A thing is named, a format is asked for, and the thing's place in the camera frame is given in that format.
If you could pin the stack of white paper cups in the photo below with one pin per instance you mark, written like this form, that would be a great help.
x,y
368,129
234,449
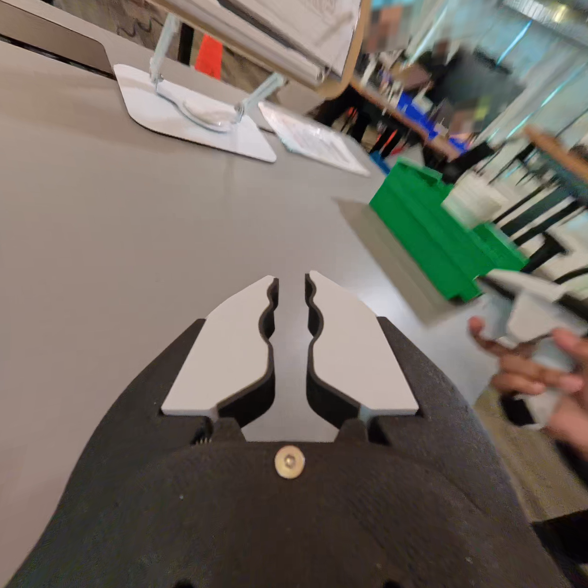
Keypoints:
x,y
468,202

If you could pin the laminated paper sheet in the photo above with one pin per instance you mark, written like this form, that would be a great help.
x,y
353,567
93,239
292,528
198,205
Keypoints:
x,y
317,140

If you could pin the grey desk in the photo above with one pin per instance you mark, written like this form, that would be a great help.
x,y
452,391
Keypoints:
x,y
115,229

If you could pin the printed instruction sheet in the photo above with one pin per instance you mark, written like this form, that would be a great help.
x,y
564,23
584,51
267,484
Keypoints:
x,y
312,27

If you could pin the green plastic bin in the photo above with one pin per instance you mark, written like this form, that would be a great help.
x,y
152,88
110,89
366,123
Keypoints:
x,y
422,229

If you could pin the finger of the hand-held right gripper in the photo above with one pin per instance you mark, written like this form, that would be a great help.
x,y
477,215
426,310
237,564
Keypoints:
x,y
519,285

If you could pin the large blue plastic bin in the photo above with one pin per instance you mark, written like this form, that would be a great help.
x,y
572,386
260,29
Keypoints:
x,y
380,161

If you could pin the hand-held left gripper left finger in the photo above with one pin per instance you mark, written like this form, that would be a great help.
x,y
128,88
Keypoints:
x,y
220,363

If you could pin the orange traffic cone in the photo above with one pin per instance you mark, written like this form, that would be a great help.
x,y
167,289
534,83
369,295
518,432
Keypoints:
x,y
209,57

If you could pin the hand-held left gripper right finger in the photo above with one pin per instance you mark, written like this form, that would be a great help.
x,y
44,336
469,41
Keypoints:
x,y
363,363

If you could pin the wooden document stand white base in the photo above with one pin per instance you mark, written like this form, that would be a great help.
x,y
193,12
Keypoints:
x,y
160,110

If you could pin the wooden table black legs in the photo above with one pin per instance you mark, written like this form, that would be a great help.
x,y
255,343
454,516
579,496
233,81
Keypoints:
x,y
404,119
556,154

